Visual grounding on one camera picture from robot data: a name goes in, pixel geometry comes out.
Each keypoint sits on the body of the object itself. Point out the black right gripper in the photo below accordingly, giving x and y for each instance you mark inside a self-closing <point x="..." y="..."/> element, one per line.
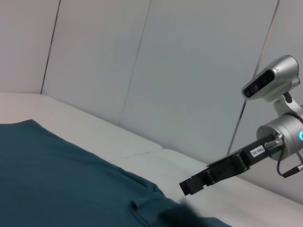
<point x="232" y="165"/>

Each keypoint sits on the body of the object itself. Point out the teal blue shirt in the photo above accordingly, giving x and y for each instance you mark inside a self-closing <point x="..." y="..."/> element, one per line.
<point x="71" y="177"/>

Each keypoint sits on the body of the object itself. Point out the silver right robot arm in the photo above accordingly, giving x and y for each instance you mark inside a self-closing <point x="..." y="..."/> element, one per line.
<point x="281" y="127"/>

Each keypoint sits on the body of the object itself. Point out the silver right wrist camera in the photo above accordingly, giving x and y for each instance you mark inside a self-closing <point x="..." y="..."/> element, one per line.
<point x="272" y="78"/>

